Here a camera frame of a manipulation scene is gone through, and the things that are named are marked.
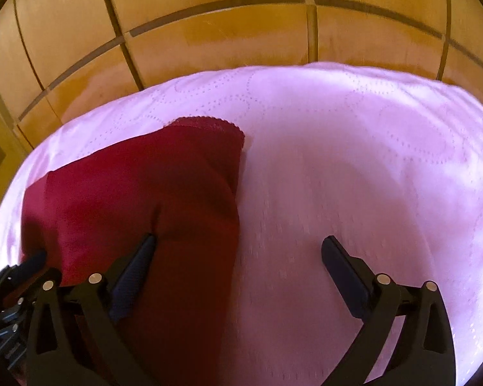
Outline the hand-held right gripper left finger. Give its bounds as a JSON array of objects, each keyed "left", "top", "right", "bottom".
[{"left": 26, "top": 233, "right": 162, "bottom": 386}]

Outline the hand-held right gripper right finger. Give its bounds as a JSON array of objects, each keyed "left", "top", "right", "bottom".
[{"left": 321, "top": 235, "right": 456, "bottom": 386}]

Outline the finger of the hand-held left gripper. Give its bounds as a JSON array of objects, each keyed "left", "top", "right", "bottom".
[{"left": 10, "top": 248, "right": 50, "bottom": 284}]

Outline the dark red embroidered shirt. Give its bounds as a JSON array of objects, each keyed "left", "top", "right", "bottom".
[{"left": 20, "top": 116, "right": 246, "bottom": 386}]

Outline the pink quilted blanket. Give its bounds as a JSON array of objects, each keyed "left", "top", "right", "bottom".
[{"left": 0, "top": 62, "right": 483, "bottom": 386}]

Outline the wooden wardrobe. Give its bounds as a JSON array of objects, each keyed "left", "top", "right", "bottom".
[{"left": 0, "top": 0, "right": 483, "bottom": 218}]

